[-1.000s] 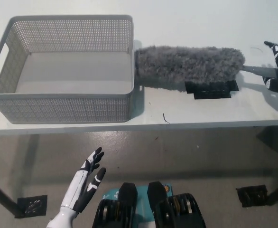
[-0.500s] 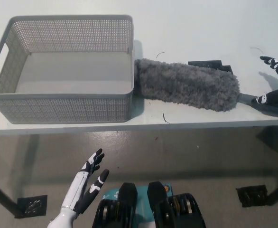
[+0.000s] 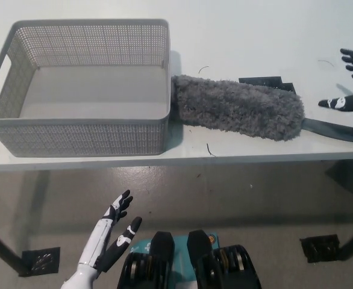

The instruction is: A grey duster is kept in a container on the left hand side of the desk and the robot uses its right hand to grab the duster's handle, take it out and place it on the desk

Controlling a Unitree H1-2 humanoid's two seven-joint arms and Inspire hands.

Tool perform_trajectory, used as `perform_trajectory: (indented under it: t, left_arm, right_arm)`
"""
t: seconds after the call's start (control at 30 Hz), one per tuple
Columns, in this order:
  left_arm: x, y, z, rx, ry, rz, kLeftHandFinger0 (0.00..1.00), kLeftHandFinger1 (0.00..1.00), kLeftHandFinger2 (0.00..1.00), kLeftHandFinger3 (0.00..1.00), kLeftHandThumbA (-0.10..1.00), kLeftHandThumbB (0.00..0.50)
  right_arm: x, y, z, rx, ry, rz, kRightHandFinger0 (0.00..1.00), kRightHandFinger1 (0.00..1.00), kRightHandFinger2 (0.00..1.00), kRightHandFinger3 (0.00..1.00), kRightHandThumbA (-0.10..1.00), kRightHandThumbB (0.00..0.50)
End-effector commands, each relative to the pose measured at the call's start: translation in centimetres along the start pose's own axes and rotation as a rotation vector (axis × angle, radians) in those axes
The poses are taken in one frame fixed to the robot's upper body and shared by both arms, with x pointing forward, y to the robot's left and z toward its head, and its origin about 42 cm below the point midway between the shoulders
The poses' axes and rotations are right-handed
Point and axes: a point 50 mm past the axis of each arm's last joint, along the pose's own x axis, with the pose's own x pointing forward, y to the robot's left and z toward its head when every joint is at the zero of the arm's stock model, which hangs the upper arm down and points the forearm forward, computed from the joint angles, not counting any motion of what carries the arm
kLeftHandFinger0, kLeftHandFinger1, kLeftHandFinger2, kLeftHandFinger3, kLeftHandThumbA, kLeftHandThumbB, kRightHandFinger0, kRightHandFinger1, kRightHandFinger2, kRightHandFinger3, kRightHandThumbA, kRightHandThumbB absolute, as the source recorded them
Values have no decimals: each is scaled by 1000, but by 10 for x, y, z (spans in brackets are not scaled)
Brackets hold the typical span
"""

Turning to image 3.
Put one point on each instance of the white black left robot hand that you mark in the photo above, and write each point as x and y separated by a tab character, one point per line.
96	244

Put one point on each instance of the grey fluffy duster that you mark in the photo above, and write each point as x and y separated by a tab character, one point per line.
230	105

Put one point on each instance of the black tape patch on desk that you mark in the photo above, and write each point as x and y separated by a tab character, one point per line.
261	81

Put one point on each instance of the robot lower body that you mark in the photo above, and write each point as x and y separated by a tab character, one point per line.
200	265

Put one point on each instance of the grey perforated plastic basket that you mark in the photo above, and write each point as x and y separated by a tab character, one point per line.
74	141

